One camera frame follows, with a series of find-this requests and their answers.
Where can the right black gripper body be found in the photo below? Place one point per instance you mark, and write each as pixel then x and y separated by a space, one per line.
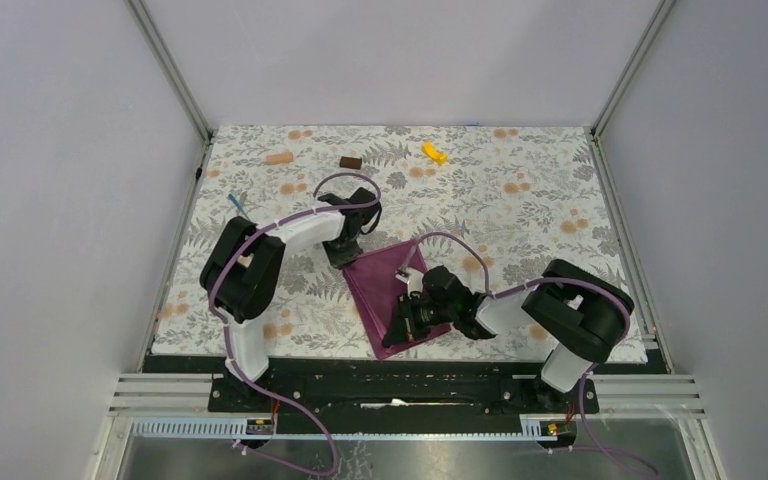
pixel 424 314

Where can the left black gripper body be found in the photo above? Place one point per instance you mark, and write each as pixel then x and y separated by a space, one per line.
pixel 341 250

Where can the purple cloth napkin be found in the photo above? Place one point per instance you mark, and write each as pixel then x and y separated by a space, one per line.
pixel 373 285

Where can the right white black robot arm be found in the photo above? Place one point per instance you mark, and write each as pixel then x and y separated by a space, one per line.
pixel 586 316

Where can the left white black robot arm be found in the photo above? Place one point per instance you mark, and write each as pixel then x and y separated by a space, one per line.
pixel 243 270

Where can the brown toy block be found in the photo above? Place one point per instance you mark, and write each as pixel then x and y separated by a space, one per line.
pixel 353 163

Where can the orange toy block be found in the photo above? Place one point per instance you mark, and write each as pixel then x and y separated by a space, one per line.
pixel 279 158

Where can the floral patterned table mat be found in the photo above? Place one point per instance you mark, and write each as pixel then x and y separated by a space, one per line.
pixel 493 204

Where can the yellow toy piece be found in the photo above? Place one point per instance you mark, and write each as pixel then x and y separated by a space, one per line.
pixel 433 154

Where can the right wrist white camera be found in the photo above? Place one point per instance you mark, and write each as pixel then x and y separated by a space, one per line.
pixel 412 278

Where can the left aluminium frame post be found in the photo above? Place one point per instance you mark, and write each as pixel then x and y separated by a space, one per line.
pixel 169 68

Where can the aluminium frame post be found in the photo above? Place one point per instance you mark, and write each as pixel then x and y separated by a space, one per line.
pixel 635 62
pixel 169 68

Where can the right aluminium frame post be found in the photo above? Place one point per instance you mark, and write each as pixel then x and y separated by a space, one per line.
pixel 635 62

